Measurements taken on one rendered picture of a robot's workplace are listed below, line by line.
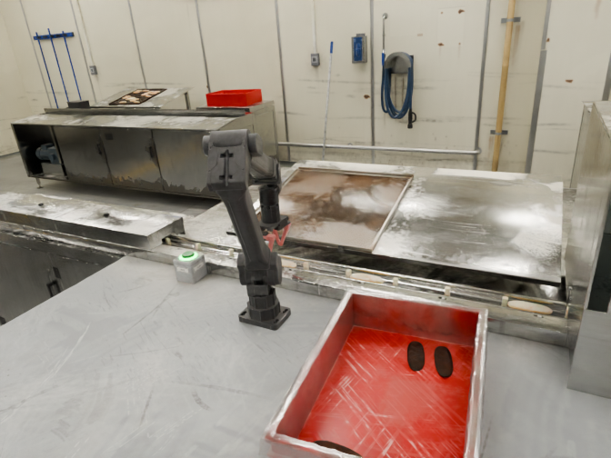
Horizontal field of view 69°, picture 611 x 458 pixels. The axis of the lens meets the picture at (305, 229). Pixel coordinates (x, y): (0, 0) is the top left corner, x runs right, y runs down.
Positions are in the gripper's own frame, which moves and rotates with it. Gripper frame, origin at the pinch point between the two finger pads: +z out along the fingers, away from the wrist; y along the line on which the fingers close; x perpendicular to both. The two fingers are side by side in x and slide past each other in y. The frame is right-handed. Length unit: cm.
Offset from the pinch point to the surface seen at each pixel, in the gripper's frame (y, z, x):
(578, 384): 21, 9, 81
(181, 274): 14.7, 6.5, -25.7
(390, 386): 34, 10, 47
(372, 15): -370, -81, -92
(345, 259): -16.1, 8.9, 16.7
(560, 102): -341, 2, 85
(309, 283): 7.6, 5.5, 15.5
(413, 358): 25, 9, 49
